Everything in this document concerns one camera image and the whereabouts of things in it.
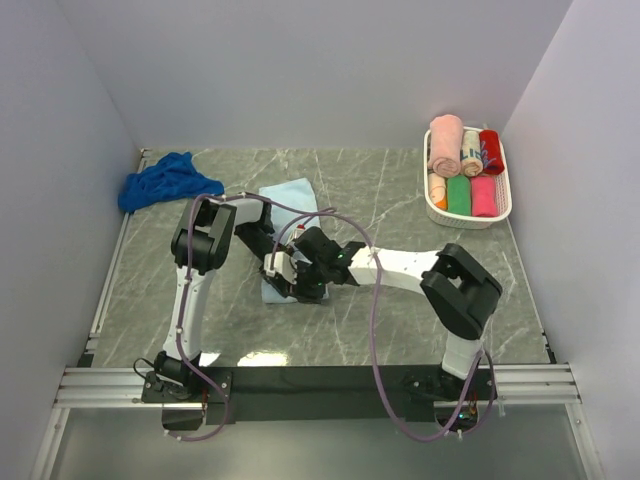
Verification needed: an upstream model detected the pink rolled towel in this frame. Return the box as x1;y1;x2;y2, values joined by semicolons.
428;114;464;178

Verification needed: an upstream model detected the magenta rolled towel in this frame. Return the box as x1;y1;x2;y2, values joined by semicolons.
471;176;498;217

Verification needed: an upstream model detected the red rolled towel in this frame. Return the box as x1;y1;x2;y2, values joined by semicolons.
479;129;505;176

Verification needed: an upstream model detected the aluminium rail frame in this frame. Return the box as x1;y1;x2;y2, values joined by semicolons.
31;364;604;479

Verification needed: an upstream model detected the white plastic basket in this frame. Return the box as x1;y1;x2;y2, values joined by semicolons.
424;127;512;230

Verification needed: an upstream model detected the dark blue crumpled towel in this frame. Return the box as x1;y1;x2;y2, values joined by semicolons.
117;152;225;213

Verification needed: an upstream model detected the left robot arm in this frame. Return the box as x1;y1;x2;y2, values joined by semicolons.
154;193;283;402

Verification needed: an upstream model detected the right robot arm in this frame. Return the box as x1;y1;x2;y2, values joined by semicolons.
294;227;503;399

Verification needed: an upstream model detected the beige rolled towel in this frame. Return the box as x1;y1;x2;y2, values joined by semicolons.
460;130;483;177

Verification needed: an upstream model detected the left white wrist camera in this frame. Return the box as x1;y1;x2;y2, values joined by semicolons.
264;223;305;284

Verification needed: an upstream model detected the cream orange rolled towel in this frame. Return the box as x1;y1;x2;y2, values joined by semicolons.
428;172;448;211

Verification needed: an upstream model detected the light blue towel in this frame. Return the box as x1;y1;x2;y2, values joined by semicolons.
258;177;331;306

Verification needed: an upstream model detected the green rolled towel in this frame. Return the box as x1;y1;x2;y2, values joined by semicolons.
446;175;472;216

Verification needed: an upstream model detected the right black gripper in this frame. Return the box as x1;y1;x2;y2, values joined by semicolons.
284;260;331;305

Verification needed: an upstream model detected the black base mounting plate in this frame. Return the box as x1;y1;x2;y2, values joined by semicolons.
141;365;496;430

